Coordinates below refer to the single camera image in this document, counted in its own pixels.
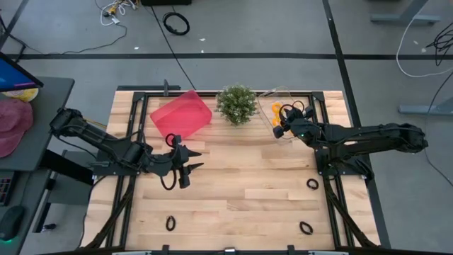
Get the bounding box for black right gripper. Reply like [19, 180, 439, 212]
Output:
[272, 104, 321, 148]

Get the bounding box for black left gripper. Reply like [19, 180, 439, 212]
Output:
[151, 134, 205, 191]

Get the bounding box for clear plastic bin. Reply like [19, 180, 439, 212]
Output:
[257, 86, 314, 146]

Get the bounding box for pink translucent plastic bin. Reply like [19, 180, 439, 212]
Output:
[149, 89, 214, 147]

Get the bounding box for artificial plant in black pot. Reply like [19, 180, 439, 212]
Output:
[214, 84, 258, 127]

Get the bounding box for grey desk foot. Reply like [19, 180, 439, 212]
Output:
[370, 0, 442, 26]
[398, 97, 453, 116]

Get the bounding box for black operator desk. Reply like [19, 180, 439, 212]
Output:
[0, 76, 76, 173]

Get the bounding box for black floor box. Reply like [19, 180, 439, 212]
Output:
[140, 0, 193, 6]

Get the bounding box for black keyboard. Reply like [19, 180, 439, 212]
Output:
[0, 171, 14, 207]

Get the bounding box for black computer mouse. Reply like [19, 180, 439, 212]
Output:
[0, 205, 26, 242]

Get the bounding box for operator computer monitor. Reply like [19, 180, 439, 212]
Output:
[0, 51, 45, 93]

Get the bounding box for black aluminium rig frame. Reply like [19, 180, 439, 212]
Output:
[81, 91, 382, 255]

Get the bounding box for long black floor cable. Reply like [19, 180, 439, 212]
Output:
[150, 5, 197, 91]

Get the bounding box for white floor cable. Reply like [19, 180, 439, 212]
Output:
[396, 13, 453, 79]

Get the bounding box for coiled black floor cable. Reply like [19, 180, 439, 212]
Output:
[162, 11, 191, 36]

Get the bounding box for white cable bundle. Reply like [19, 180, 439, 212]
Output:
[100, 0, 138, 26]

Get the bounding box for tangled black floor cables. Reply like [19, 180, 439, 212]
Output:
[426, 23, 453, 67]

